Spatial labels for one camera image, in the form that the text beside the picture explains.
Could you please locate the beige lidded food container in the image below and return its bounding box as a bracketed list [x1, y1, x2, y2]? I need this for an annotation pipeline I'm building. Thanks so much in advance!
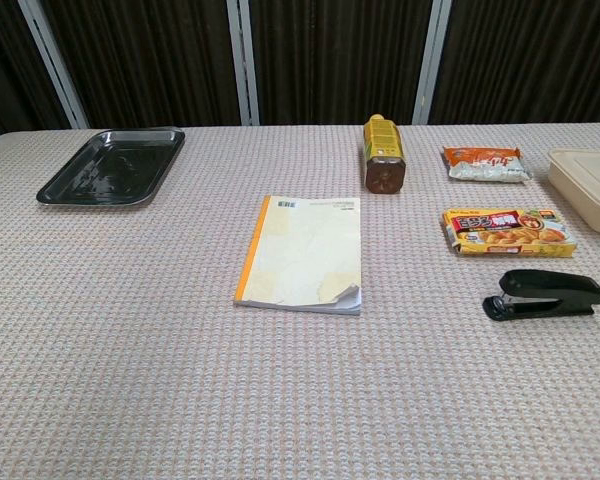
[546, 147, 600, 235]

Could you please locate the white metal partition post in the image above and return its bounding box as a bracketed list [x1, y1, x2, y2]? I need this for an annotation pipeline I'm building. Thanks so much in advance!
[18, 0, 90, 130]
[411, 0, 454, 127]
[225, 0, 262, 127]

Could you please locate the white and yellow booklet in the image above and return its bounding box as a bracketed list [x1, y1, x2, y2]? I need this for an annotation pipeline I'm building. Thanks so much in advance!
[233, 195, 362, 318]

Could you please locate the beige woven tablecloth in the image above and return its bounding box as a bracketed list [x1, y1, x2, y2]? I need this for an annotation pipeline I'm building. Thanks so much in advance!
[0, 123, 600, 480]

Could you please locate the yellow curry roux box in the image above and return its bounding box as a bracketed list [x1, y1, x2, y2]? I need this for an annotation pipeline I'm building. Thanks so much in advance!
[441, 207, 580, 260]

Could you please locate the yellow label tea bottle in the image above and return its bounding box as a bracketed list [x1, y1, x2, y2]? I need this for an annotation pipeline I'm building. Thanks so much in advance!
[362, 114, 408, 195]

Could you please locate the black pleated curtain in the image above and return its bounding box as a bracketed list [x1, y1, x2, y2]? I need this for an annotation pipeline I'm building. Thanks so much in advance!
[0, 0, 600, 140]

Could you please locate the black stapler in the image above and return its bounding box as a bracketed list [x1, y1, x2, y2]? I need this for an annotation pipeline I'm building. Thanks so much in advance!
[482, 268, 600, 321]

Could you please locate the black metal tray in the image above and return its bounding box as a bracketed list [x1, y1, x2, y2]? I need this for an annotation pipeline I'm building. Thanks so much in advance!
[35, 127, 187, 206]

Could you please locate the orange and white snack bag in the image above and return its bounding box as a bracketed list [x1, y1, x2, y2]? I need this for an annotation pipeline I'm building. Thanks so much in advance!
[440, 145, 533, 185]

